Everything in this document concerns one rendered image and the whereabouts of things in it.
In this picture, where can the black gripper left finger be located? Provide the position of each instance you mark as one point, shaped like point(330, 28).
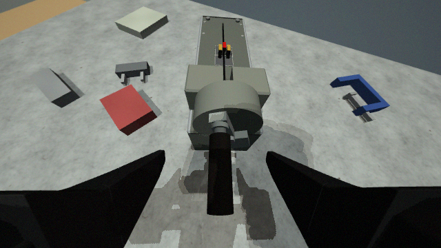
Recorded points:
point(98, 213)

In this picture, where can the red block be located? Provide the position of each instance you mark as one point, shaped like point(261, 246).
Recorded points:
point(128, 110)

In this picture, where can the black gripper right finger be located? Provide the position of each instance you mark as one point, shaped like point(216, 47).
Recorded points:
point(331, 213)

